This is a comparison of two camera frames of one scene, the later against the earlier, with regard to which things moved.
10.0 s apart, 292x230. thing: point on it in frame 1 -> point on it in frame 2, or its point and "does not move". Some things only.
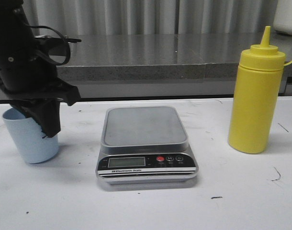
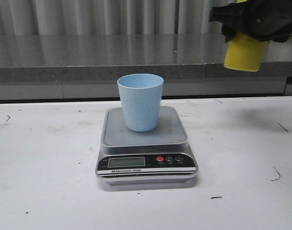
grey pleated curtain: x=90 y=17 does not move
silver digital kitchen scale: x=145 y=144 does not move
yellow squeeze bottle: x=256 y=97 -> x=243 y=53
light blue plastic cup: x=34 y=147 -> x=141 y=95
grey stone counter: x=165 y=66 does not move
